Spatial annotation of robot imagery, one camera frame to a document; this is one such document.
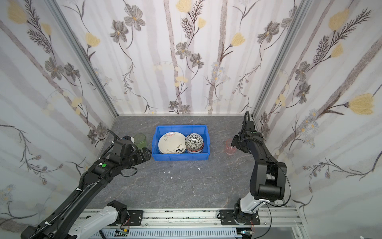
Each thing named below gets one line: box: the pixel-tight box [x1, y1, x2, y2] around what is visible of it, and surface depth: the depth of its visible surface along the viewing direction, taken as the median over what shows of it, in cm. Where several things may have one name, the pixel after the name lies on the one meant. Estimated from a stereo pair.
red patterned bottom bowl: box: [186, 146, 204, 154], surface depth 91 cm
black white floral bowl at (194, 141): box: [184, 133, 204, 151], surface depth 95 cm
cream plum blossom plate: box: [158, 131, 187, 155], surface depth 101 cm
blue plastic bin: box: [152, 124, 211, 161], surface depth 97 cm
